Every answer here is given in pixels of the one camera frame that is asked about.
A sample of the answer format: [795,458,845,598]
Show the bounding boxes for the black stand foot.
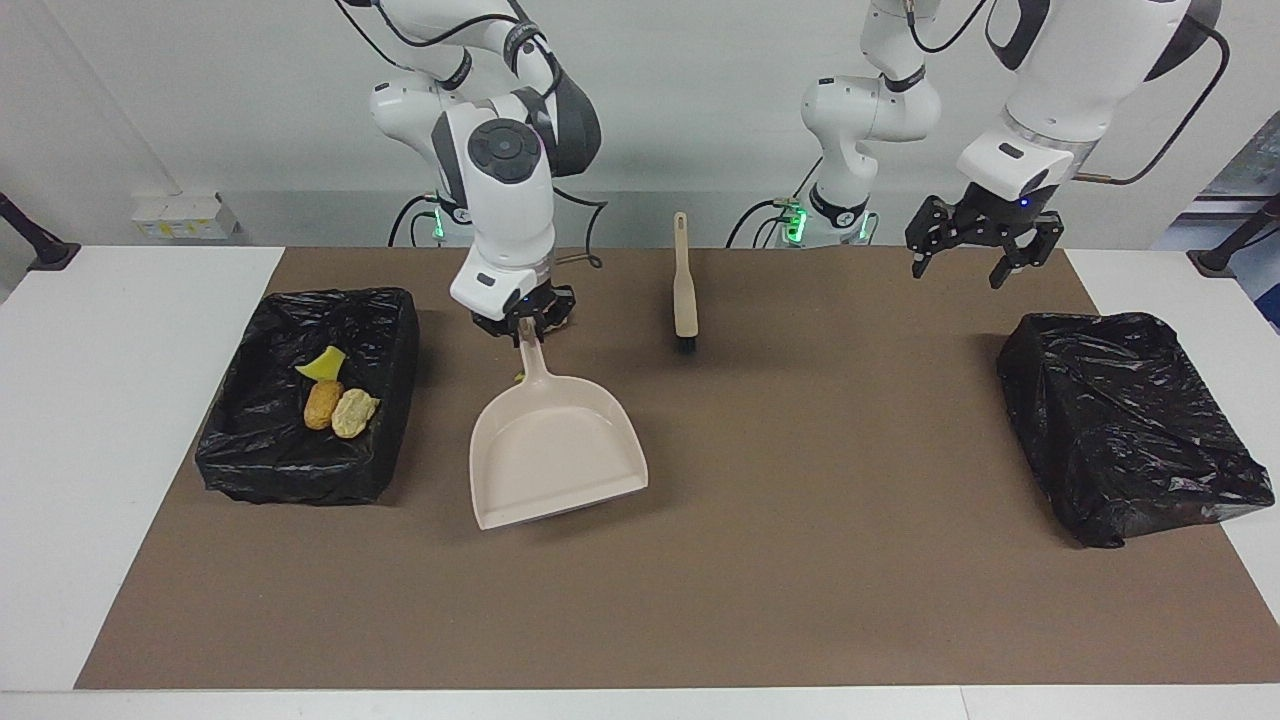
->
[1187,195,1280,278]
[0,192,81,273]

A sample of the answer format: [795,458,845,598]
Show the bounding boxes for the black left base cable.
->
[727,197,801,248]

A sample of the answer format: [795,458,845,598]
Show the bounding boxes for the small notched yellow sponge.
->
[295,346,348,383]

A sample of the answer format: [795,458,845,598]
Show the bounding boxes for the beige plastic dustpan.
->
[469,317,649,531]

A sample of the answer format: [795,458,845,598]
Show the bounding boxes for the black base cable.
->
[727,197,801,248]
[388,193,446,248]

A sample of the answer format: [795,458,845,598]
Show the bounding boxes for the black bag lined bin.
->
[995,311,1276,549]
[195,287,421,506]

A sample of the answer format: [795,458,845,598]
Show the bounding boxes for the brown table mat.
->
[75,247,1280,691]

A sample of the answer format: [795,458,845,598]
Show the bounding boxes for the orange-brown sponge chunk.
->
[304,380,344,431]

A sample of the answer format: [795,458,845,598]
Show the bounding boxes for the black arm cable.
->
[905,0,1231,186]
[340,0,608,269]

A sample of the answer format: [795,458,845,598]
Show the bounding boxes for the black right base cable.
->
[388,193,446,248]

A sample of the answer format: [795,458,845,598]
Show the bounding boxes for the beige hand brush black bristles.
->
[672,212,701,354]

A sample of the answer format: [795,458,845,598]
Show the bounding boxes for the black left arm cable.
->
[905,0,1231,186]

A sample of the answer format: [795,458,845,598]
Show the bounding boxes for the pale beige sponge chunk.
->
[331,388,381,439]

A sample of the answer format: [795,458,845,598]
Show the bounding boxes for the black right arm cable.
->
[340,0,608,269]

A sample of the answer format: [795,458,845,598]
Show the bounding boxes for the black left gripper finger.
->
[990,222,1064,291]
[905,198,953,279]

